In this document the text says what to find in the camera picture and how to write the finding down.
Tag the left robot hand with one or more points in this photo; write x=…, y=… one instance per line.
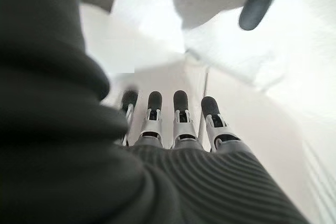
x=78, y=169

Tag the white glossy cabinet front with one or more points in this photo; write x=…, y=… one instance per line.
x=136, y=51

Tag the robot thumb, grey tip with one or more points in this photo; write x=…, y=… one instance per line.
x=256, y=11

